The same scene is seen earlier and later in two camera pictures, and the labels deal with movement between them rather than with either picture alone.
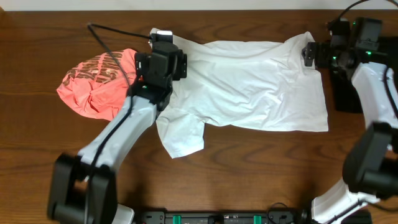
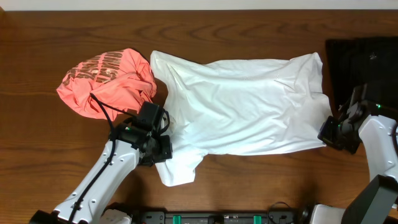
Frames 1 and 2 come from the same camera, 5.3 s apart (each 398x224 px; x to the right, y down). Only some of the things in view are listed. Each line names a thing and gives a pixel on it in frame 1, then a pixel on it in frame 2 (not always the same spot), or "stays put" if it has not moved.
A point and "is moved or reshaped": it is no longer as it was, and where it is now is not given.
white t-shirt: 258,84 is moved or reshaped
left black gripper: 178,70 -> 167,152
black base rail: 282,216 stays put
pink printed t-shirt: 99,87 stays put
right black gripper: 323,48 -> 325,134
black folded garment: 343,62 stays put
